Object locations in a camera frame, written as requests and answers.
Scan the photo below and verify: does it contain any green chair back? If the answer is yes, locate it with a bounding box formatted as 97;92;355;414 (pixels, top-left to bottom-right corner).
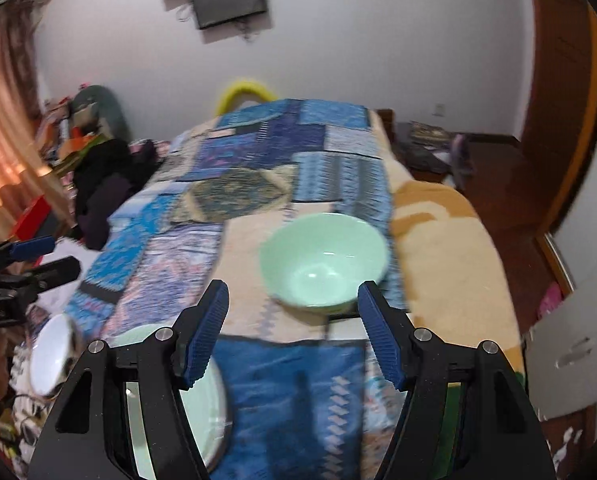
71;85;130;144

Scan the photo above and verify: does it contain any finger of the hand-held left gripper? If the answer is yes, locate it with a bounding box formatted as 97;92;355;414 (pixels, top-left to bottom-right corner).
0;256;82;294
0;237;55;268

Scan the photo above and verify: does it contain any brown wooden wardrobe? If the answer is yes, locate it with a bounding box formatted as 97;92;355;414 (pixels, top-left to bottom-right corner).
521;0;597;243

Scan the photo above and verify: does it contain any black clothing pile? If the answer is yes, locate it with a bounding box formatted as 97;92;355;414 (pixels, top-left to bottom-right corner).
72;139;155;252

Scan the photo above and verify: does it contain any colourful clutter pile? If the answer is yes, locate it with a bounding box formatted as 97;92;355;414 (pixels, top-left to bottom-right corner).
37;95;110;173

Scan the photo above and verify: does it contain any blue patchwork blanket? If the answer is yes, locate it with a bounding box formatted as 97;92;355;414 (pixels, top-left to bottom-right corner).
68;99;410;480

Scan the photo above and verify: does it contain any red box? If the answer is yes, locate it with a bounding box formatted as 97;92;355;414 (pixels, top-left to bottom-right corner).
12;195;55;242

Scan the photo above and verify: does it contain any yellow curved tube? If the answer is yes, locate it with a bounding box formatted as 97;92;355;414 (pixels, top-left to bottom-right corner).
215;77;279;117

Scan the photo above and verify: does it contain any white bowl with black spots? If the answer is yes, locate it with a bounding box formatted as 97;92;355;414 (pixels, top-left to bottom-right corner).
28;314;85;397

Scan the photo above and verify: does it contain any white folded cloth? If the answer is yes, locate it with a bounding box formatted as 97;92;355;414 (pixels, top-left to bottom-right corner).
28;237;104;318

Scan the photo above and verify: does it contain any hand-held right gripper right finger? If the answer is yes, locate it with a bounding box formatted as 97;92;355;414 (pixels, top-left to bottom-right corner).
357;281;559;480

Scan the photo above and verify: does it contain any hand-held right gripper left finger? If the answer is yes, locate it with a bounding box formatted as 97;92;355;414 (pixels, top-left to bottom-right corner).
28;280;229;480

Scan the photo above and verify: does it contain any black cable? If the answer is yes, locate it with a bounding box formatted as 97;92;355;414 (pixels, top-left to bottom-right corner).
6;392;52;443

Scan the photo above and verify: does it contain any orange brown curtain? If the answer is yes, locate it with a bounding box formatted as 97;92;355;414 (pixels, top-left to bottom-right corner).
0;0;74;248

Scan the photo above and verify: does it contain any white cardboard sheet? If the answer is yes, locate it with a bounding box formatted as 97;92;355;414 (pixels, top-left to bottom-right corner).
523;245;597;422

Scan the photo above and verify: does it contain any small black screen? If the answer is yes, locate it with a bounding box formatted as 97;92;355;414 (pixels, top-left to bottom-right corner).
192;0;270;31

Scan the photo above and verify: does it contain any green bowl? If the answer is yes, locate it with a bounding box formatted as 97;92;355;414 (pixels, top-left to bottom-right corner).
258;212;392;319

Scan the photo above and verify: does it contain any green plate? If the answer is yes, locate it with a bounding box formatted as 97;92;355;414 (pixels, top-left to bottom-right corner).
111;324;228;473

